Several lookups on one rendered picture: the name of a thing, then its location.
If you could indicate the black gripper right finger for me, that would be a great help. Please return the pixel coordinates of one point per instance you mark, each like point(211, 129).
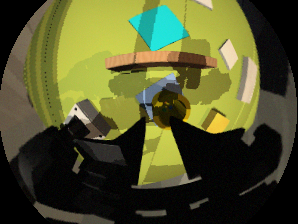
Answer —
point(197, 148)

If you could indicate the orange-brown flat bar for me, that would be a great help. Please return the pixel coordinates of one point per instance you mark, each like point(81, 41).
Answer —
point(159, 59)

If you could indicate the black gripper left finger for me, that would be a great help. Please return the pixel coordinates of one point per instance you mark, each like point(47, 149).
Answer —
point(126, 150)

